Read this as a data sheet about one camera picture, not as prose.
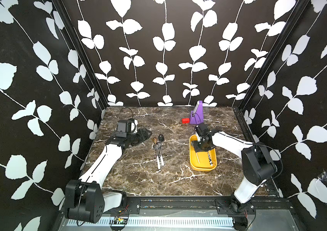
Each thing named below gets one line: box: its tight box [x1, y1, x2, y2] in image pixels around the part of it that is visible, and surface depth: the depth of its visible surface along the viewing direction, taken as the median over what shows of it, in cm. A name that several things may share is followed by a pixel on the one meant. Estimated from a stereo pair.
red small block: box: [181, 117, 190, 124], surface depth 113 cm
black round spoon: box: [158, 134, 165, 142], surface depth 103 cm
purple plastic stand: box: [189, 100, 204, 125], surface depth 106 cm
